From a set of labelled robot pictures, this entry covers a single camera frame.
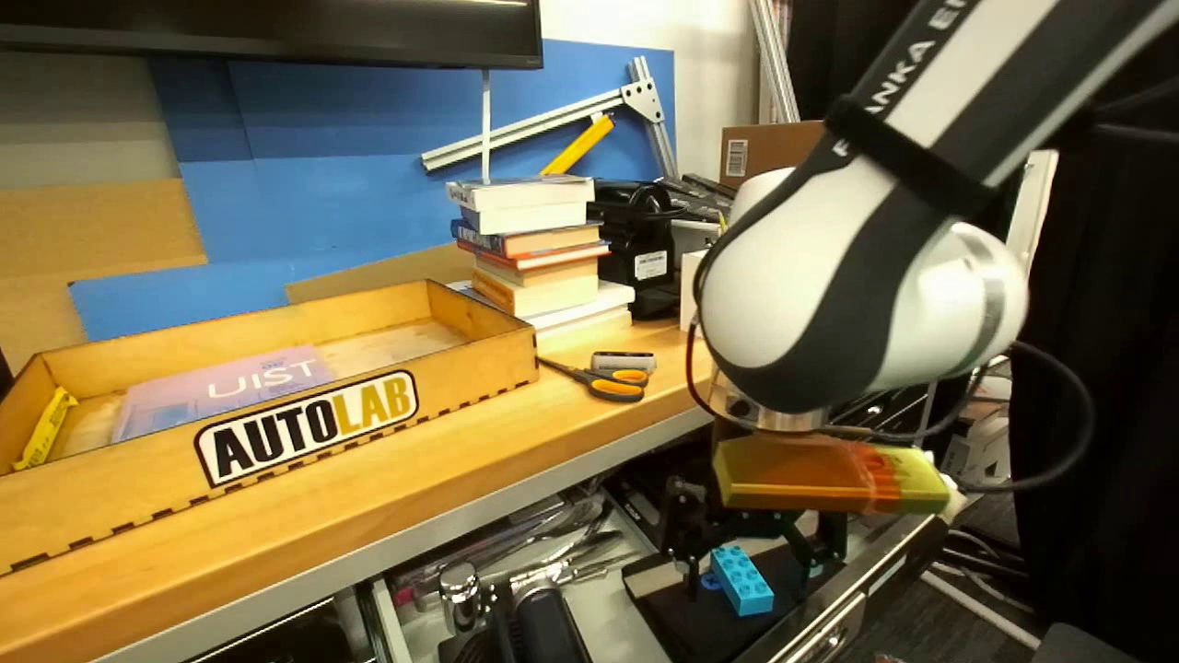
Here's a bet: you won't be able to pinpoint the yellow bar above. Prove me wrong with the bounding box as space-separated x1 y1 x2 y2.
539 111 618 181

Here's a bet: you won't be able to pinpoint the brown cover book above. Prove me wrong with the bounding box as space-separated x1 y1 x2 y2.
451 218 607 260

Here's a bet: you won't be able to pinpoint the black drawer cabinet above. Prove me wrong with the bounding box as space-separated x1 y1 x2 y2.
180 417 988 663

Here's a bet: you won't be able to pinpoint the blue toy block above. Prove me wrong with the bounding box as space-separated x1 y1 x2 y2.
708 540 782 618

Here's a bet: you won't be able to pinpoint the grey metal drawer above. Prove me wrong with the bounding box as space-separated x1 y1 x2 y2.
353 470 957 663

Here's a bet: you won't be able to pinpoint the white stand post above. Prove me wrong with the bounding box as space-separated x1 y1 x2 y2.
1000 142 1062 279

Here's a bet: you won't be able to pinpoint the purple UIST booklet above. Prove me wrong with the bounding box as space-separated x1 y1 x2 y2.
111 347 343 445

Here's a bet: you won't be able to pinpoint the thin white rod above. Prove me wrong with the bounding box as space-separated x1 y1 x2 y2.
477 71 496 186

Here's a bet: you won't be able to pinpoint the small grey tool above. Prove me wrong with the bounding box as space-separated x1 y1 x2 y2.
586 347 661 380

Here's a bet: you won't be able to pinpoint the leaning aluminium extrusion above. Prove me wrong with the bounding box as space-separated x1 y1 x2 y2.
749 0 803 126

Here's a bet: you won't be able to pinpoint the black device on table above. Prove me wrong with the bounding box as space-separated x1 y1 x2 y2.
593 176 692 324

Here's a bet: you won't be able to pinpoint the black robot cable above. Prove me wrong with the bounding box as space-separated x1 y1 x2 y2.
677 324 1100 497

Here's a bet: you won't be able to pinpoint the red cover book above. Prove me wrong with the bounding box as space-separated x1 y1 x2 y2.
453 239 615 276

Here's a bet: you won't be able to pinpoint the orange handled scissors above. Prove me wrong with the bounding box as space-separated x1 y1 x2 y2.
535 348 654 405

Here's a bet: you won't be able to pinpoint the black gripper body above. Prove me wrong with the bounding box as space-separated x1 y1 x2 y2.
722 505 854 564

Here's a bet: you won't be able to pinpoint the wooden Autolab tray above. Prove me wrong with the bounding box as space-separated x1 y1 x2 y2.
0 276 542 583

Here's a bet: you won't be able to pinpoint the black flat case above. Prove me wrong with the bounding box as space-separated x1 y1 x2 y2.
492 583 601 663

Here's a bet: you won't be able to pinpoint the cardboard box with labels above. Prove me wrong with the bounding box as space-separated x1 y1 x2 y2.
714 116 828 196

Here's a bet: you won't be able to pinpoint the white flat book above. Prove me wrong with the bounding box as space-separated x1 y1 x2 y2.
448 276 639 352

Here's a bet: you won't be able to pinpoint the yellow flat item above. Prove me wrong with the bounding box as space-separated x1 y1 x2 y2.
13 381 83 473

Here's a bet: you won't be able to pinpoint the aluminium rail with bracket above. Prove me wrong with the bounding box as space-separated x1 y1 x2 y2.
418 51 677 176

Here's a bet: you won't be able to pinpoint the black monitor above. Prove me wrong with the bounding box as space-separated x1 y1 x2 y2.
0 0 547 71

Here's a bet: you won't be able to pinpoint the white thick book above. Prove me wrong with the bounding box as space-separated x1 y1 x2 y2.
453 197 599 239

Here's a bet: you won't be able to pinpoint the small metal jar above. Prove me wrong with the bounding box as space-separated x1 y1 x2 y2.
437 556 492 638

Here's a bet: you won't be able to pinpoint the grey cover book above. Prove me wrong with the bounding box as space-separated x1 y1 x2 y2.
443 173 599 213

